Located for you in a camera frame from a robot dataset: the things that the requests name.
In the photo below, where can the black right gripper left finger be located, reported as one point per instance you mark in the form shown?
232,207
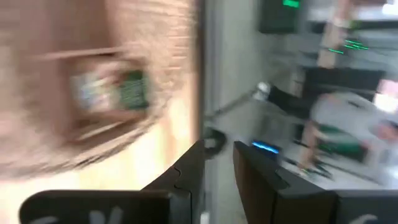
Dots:
186,186

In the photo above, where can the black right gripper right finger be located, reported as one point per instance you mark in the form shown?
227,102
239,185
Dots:
264,193

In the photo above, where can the green and white packet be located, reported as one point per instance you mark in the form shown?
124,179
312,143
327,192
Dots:
133,90

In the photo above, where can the wooden three-compartment box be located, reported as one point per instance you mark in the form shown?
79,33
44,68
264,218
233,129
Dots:
49,93

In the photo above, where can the person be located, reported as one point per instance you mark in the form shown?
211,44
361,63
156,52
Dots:
339,144

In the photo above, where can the round woven straw placemat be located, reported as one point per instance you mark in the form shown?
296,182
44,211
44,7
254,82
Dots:
161,46

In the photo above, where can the black box green light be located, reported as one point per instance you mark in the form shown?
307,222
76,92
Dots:
273,18

